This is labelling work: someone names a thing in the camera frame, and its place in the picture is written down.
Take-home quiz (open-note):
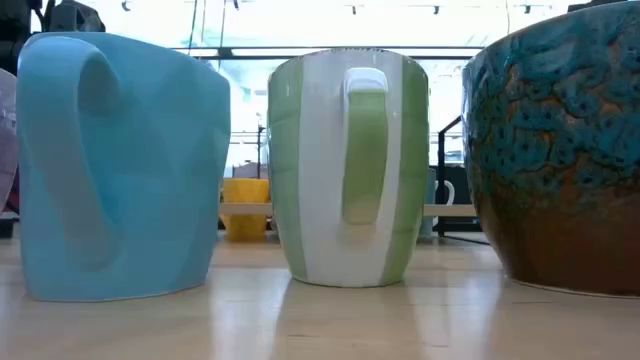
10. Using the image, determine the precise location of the green white striped mug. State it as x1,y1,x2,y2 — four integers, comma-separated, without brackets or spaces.
266,47,431,289

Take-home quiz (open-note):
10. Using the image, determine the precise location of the black aluminium table frame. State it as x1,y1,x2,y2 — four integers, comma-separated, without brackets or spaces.
0,212,20,239

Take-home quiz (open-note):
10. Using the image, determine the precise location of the teal brown glazed mug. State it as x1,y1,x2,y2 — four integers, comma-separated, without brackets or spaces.
461,0,640,299

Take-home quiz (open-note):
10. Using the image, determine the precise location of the light blue faceted mug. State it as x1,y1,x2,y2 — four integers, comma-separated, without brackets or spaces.
16,31,232,303

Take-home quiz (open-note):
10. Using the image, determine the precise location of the teal mug white inside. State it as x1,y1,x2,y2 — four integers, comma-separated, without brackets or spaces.
418,167,456,240

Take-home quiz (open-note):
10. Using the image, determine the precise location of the smooth lilac mug brown rim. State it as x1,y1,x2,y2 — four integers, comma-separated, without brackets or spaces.
0,68,20,214

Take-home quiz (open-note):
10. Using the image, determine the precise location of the wooden rack black metal frame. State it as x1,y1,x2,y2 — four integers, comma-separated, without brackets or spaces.
218,115,491,246

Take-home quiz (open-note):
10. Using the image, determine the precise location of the yellow mug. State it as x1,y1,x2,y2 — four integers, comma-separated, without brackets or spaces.
221,177,271,243

